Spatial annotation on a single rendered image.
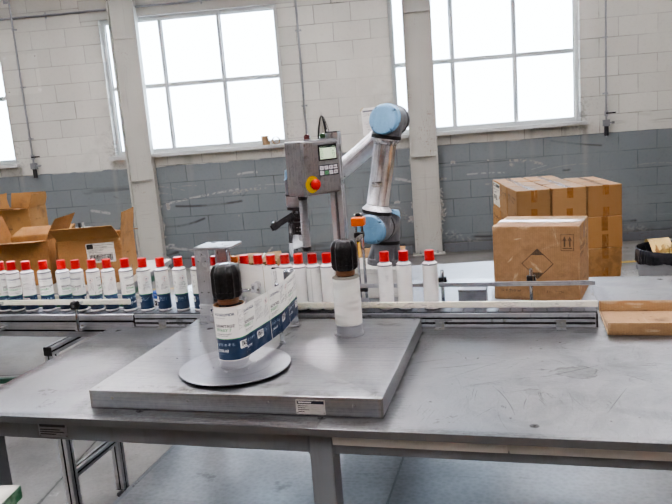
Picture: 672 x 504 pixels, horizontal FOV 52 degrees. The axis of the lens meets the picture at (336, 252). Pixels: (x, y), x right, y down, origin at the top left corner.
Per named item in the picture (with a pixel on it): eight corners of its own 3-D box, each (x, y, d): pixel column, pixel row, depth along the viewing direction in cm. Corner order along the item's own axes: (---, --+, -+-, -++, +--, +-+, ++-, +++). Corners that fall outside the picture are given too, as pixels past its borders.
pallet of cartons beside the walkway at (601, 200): (625, 296, 555) (625, 184, 539) (519, 302, 560) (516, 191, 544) (580, 265, 673) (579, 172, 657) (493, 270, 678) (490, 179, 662)
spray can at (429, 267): (423, 310, 236) (420, 251, 233) (425, 306, 241) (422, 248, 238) (438, 310, 235) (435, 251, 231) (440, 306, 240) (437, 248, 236)
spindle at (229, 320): (213, 369, 190) (202, 267, 185) (226, 358, 199) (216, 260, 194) (244, 370, 188) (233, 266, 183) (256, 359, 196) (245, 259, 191)
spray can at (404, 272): (397, 310, 239) (393, 252, 235) (400, 306, 244) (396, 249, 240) (412, 310, 238) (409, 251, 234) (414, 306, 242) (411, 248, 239)
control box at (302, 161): (288, 196, 248) (283, 142, 245) (325, 190, 259) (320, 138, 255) (305, 197, 240) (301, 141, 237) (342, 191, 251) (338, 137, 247)
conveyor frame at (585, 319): (134, 327, 263) (132, 314, 262) (149, 318, 274) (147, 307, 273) (598, 328, 220) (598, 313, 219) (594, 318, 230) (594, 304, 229)
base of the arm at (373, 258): (364, 266, 283) (365, 242, 282) (369, 260, 298) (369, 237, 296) (402, 267, 280) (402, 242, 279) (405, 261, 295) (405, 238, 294)
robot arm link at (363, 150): (405, 100, 281) (319, 175, 300) (396, 98, 271) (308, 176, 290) (422, 122, 280) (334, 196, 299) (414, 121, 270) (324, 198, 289)
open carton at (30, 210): (-17, 242, 582) (-25, 197, 576) (13, 233, 625) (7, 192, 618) (29, 239, 576) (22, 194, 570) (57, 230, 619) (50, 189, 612)
